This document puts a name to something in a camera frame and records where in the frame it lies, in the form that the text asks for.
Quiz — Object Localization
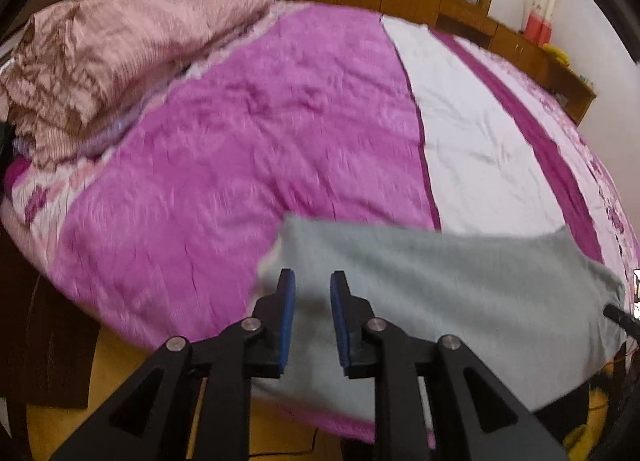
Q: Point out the grey sweat pants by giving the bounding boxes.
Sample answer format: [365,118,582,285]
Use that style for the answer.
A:
[256,216,625,423]

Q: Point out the smartphone on bed edge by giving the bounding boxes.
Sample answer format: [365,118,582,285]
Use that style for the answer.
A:
[632,268,640,304]

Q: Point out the dark wooden nightstand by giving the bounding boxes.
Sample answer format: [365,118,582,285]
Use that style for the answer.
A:
[0,231,100,409]

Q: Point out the yellow item on cabinet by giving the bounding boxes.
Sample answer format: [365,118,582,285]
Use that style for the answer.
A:
[541,44,570,68]

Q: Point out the purple white bedspread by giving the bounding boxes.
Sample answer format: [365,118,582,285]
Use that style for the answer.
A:
[0,0,640,444]

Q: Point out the pink checked quilt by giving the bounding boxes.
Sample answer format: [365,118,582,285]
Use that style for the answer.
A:
[1,0,273,168]

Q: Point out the long wooden cabinet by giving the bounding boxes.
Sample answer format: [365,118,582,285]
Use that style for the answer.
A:
[301,0,596,124]

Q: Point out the black floor cable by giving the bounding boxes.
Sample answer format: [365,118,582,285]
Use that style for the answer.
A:
[246,427,321,458]

